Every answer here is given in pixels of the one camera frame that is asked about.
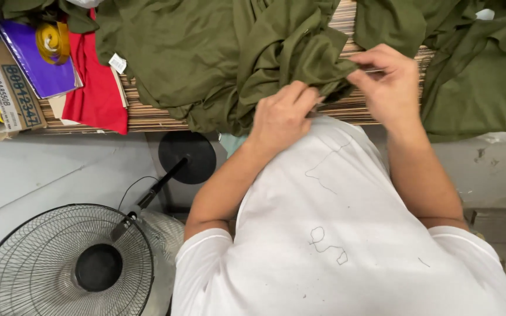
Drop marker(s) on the person's left hand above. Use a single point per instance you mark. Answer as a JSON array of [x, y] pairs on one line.
[[280, 115]]

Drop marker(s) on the person's right hand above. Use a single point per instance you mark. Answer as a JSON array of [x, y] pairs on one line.
[[389, 87]]

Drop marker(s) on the person's left fingers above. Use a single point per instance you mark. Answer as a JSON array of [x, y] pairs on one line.
[[303, 94]]

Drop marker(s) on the olive green garment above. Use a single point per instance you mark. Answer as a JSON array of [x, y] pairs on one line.
[[218, 57]]

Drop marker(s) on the person's white t-shirt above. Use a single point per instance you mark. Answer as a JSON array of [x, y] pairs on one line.
[[336, 228]]

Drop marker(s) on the olive green fabric pile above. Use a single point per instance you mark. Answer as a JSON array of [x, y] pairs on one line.
[[468, 66]]

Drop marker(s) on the white garment tag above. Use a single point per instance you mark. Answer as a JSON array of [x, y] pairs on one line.
[[117, 63]]

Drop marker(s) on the red fabric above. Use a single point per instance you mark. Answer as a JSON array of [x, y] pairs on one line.
[[95, 87]]

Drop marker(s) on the yellow tape roll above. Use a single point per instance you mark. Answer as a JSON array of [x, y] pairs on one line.
[[52, 42]]

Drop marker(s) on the black standing fan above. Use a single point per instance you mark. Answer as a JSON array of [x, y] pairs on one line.
[[86, 237]]

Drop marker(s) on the purple glossy folder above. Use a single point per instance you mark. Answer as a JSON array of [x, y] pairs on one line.
[[37, 57]]

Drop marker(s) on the brown cardboard box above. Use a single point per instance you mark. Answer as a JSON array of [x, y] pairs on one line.
[[11, 94]]

